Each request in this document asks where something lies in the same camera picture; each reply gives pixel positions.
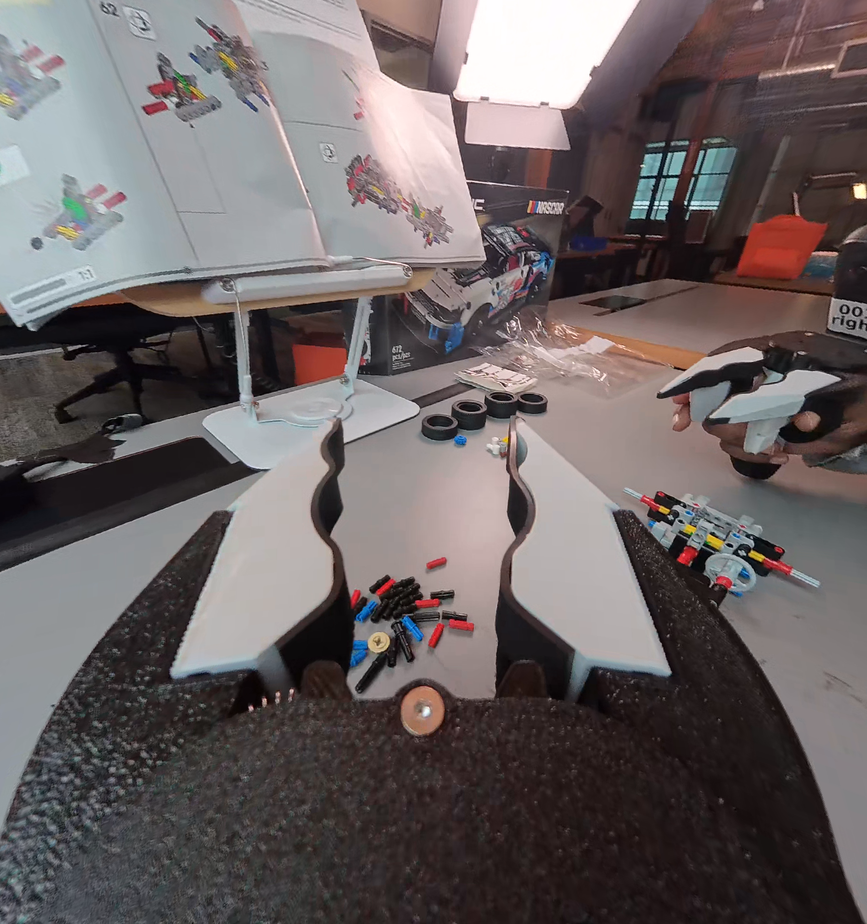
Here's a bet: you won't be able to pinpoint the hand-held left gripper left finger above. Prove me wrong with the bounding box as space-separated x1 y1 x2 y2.
168 417 355 700

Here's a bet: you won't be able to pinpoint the black desk cable strip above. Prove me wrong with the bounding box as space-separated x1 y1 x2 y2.
0 381 474 582

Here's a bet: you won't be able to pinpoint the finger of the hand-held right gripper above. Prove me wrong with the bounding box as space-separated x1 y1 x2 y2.
701 370 843 456
656 345 772 399

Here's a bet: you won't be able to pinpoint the shiny sticker sheet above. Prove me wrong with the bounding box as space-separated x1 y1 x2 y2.
454 363 540 396

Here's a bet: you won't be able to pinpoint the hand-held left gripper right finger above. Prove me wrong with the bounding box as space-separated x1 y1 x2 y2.
495 415 673 701

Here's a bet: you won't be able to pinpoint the orange beanbag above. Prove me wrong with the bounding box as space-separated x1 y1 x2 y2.
735 214 829 281

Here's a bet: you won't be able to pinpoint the white book stand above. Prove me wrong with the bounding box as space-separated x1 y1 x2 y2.
127 256 436 472

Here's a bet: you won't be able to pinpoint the clear plastic bags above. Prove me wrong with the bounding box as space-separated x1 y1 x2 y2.
477 318 669 401

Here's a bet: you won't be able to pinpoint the orange box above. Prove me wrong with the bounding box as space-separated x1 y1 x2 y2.
293 345 348 387

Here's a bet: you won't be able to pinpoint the large bright light panel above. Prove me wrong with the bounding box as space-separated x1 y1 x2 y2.
454 0 642 111

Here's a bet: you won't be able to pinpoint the building instruction booklet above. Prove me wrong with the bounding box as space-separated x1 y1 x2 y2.
0 0 486 332

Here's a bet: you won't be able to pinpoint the dark framed window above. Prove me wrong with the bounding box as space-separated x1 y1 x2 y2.
632 139 739 231

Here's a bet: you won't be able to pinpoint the grey table with cutout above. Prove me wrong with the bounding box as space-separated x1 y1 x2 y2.
549 276 849 371

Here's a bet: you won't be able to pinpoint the grey desk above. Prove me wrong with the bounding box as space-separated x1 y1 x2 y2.
0 339 867 924

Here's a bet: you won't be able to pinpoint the person's right hand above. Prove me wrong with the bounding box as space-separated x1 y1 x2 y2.
670 386 867 472

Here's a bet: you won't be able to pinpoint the pile of coloured toy pins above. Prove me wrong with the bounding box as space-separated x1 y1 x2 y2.
347 574 476 695

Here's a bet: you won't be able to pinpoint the black lego chassis with steering wheel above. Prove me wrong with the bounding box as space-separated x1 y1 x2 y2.
623 487 822 599

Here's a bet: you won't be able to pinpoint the black toy car set box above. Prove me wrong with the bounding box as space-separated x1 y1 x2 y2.
357 180 570 378

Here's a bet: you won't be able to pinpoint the black office chair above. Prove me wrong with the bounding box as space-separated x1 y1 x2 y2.
51 318 189 427

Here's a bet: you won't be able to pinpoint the small white light panel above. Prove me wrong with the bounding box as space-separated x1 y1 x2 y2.
464 101 572 153

